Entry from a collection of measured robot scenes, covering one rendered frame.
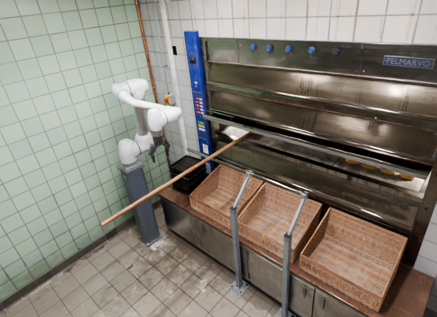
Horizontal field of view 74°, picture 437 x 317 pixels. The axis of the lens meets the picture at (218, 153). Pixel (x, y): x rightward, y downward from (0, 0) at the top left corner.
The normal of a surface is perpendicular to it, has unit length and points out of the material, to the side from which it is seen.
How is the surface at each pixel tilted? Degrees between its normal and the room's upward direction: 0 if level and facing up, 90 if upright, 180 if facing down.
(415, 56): 90
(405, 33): 90
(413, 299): 0
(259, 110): 70
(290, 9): 90
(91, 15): 90
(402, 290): 0
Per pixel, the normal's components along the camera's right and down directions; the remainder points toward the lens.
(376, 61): -0.66, 0.44
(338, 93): -0.65, 0.08
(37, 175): 0.74, 0.27
